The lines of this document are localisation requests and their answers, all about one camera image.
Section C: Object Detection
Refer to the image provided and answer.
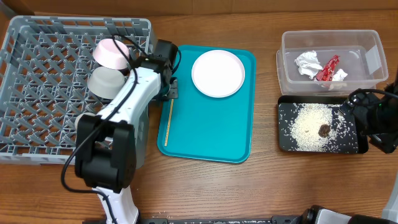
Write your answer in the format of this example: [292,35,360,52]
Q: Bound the pile of white rice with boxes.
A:
[279,102,358,153]

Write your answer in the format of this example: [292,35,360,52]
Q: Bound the brown food scrap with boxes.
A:
[318,124,331,138]

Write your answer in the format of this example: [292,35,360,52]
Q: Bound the black tray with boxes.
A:
[276,95,369,154]

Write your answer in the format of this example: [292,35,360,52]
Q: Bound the large white tissue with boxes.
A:
[294,50,323,80]

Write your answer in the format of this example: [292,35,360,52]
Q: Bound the white paper cup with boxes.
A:
[74,112,96,130]

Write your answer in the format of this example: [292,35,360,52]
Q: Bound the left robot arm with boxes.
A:
[69,37,181,223]

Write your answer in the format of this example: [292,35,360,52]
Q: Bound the wooden chopstick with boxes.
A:
[164,99,174,147]

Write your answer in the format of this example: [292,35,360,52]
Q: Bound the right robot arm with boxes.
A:
[340,81,397,154]

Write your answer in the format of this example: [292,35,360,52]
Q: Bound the large white plate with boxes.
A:
[192,50,246,98]

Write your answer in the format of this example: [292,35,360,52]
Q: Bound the red snack wrapper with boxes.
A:
[315,55,340,82]

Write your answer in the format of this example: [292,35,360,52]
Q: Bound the grey plastic dish rack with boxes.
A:
[1,16,156,165]

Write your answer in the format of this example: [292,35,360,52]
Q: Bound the grey metal bowl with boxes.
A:
[87,67,125,99]

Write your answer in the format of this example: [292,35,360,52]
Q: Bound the white bowl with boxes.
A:
[93,39,128,70]

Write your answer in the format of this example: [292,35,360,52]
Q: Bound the clear plastic bin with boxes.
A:
[276,30,389,96]

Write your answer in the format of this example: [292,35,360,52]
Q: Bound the teal plastic tray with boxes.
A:
[157,45,256,164]

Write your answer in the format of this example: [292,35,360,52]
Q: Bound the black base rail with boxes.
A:
[137,210,313,224]

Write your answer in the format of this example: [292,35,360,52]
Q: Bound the small white tissue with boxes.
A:
[329,69,348,90]

